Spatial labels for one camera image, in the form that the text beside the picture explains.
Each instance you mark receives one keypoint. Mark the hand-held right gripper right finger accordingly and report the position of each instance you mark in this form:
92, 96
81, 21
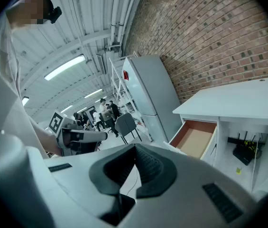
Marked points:
157, 170

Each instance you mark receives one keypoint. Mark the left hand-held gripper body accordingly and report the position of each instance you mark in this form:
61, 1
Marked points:
65, 139

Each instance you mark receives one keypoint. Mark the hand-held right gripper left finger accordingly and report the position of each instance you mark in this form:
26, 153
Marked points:
95, 174

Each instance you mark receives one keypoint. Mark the person's left forearm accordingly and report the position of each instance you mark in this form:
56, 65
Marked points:
47, 139

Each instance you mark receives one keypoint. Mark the long ceiling lamp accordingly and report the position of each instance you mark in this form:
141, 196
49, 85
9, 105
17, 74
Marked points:
65, 67
93, 93
25, 100
66, 108

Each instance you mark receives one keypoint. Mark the grey upholstered chair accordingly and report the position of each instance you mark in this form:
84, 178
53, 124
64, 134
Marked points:
125, 125

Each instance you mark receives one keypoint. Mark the white shelving rack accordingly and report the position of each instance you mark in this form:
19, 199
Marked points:
120, 91

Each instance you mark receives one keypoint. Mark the grey refrigerator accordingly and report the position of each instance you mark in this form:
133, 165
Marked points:
148, 91

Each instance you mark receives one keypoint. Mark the yellow tag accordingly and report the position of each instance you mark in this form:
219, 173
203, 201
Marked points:
238, 170

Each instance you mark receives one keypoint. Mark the black router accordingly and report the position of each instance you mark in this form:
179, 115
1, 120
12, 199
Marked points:
244, 153

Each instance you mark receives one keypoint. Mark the red sticker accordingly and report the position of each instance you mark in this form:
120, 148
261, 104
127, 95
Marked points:
126, 75

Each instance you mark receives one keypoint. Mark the white desk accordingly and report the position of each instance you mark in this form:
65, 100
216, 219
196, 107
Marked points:
238, 98

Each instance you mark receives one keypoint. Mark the black head-worn camera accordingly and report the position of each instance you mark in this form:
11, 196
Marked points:
54, 14

